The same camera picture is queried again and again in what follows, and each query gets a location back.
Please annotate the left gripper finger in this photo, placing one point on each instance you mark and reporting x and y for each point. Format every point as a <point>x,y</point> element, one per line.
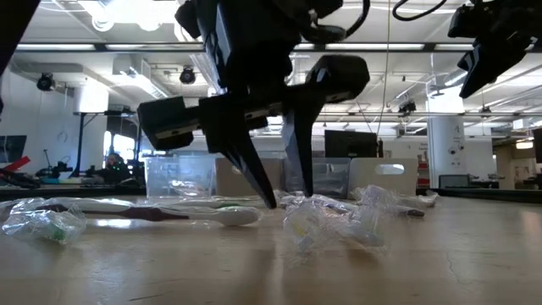
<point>302,140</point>
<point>237,140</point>

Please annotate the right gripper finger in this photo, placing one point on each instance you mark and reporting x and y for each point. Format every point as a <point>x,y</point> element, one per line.
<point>491,63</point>

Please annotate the black background robot arm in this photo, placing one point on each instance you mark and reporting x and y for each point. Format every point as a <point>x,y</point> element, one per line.
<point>55,171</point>

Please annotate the light grey plastic bin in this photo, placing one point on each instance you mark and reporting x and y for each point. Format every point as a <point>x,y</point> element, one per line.
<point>273,169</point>

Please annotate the large black monitor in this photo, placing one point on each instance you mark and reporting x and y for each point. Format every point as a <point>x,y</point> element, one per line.
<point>351,146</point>

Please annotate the dark smoky plastic bin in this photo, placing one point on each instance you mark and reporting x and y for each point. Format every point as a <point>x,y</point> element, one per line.
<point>334,178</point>

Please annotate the clear plastic bin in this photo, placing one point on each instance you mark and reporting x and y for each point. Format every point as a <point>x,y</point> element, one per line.
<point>178,169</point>

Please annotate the white plastic bin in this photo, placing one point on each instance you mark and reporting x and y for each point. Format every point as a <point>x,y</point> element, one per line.
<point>360,182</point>

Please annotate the black ceiling spotlight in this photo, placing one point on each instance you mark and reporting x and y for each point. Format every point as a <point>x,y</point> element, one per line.
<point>187,76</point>
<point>45,81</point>
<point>407,108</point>

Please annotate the white building column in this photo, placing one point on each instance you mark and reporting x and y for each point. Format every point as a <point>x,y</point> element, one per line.
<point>444,148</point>

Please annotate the small dark desk monitor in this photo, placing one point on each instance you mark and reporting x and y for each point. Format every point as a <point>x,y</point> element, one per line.
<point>454,181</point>

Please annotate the red flat object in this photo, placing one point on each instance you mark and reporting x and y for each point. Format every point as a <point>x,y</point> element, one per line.
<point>17,164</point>

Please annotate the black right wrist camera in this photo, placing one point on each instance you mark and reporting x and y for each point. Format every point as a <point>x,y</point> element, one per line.
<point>462,21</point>

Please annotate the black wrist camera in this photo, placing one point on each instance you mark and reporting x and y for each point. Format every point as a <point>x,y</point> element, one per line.
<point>462,21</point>
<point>188,19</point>

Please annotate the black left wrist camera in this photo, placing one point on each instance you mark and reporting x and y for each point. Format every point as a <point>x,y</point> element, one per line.
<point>188,19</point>

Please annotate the black background rig frame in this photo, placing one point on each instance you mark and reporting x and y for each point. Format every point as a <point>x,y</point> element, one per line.
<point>79,140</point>

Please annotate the dark wall screen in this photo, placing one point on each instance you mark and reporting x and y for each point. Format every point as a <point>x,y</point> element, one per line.
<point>12,146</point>

